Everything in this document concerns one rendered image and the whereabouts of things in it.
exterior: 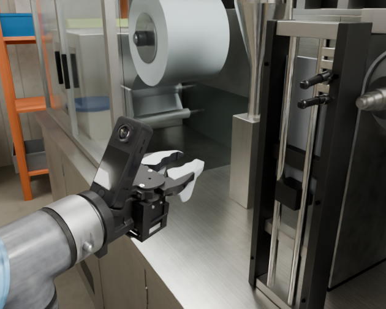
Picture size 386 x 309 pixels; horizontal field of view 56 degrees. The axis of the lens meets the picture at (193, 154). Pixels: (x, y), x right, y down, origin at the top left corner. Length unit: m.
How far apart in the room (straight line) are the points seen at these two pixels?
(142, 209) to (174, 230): 0.53
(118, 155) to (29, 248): 0.15
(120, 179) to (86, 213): 0.06
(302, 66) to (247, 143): 0.44
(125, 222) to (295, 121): 0.34
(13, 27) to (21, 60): 0.92
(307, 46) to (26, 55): 3.05
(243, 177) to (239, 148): 0.09
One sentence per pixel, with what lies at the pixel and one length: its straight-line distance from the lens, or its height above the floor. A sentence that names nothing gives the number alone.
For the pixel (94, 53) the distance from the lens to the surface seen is 1.25.
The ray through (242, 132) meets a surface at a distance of 1.05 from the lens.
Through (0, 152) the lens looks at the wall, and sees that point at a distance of 4.05.
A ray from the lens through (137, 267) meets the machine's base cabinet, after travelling 1.10.
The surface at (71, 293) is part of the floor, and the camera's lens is 2.25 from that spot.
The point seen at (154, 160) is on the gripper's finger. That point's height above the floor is 1.24.
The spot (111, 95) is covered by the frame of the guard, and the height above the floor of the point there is 1.22.
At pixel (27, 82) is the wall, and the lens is 3.89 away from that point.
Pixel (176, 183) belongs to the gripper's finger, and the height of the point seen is 1.24.
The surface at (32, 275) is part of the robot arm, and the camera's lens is 0.40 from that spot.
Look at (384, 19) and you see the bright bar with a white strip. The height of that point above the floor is 1.44.
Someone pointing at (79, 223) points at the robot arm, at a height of 1.24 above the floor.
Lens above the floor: 1.46
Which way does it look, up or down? 22 degrees down
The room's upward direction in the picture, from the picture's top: straight up
